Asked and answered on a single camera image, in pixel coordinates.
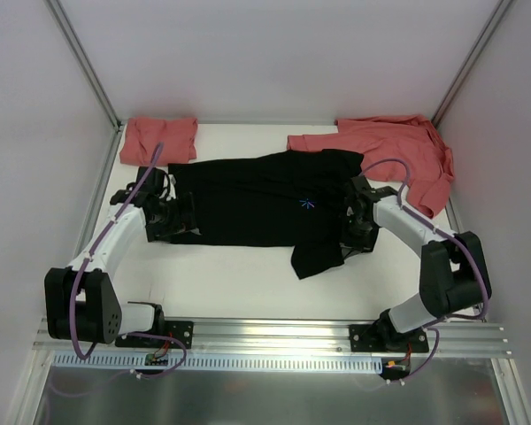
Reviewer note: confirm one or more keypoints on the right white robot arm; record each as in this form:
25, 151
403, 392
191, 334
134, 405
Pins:
453, 274

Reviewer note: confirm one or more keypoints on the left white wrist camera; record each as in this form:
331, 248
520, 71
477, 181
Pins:
170, 181

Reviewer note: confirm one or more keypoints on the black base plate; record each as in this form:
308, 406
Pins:
183, 331
367, 338

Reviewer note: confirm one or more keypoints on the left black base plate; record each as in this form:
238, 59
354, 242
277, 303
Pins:
183, 331

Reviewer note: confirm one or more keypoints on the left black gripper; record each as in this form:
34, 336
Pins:
182, 217

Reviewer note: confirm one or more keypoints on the black t shirt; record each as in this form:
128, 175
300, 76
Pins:
290, 199

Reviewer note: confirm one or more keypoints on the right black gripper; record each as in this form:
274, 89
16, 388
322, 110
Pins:
351, 217

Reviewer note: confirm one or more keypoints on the white slotted cable duct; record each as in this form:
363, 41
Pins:
224, 362

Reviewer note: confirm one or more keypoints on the folded red t shirt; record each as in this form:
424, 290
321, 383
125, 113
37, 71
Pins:
143, 134

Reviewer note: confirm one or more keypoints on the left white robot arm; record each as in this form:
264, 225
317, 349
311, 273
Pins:
81, 303

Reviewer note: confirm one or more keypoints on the crumpled red t shirt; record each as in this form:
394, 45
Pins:
410, 146

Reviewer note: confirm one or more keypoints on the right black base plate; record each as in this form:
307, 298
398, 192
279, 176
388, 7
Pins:
367, 338

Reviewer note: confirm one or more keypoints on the aluminium front rail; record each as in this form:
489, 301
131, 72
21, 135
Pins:
456, 339

